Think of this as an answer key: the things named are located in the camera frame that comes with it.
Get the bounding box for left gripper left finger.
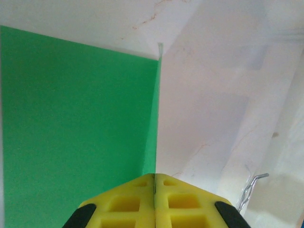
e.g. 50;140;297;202
63;173;156;228

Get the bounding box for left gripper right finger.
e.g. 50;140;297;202
154;173;251;228

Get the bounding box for green paper sheet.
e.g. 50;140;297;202
0;25;164;228

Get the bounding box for silver wire clip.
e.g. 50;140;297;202
237;165;270;212

